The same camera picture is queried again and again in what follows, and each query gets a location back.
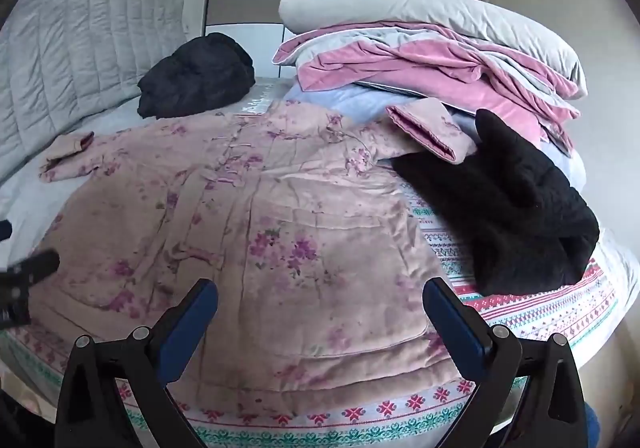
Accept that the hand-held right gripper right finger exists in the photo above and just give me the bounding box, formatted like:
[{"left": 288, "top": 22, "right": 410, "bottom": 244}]
[{"left": 422, "top": 278, "right": 588, "bottom": 448}]

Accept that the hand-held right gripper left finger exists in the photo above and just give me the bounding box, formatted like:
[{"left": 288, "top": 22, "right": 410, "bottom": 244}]
[{"left": 55, "top": 278, "right": 219, "bottom": 448}]

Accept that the pink floral padded coat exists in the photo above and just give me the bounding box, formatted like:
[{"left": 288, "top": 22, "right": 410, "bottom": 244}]
[{"left": 39, "top": 100, "right": 478, "bottom": 421}]

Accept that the patterned striped bed cover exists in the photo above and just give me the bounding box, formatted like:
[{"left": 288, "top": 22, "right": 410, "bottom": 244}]
[{"left": 0, "top": 92, "right": 618, "bottom": 444}]

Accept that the black knit sweater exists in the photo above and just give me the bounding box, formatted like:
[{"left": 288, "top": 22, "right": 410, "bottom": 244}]
[{"left": 392, "top": 108, "right": 600, "bottom": 297}]

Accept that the grey quilted headboard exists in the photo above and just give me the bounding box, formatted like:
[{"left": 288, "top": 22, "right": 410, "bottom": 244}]
[{"left": 0, "top": 0, "right": 186, "bottom": 173}]

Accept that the light blue blanket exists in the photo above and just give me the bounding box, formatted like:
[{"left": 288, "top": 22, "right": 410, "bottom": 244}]
[{"left": 282, "top": 82, "right": 586, "bottom": 189}]

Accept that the black puffy garment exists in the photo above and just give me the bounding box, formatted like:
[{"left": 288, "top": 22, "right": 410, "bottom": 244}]
[{"left": 137, "top": 32, "right": 256, "bottom": 119}]

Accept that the pink grey blanket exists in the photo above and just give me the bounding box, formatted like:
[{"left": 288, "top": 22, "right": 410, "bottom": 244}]
[{"left": 272, "top": 22, "right": 583, "bottom": 153}]

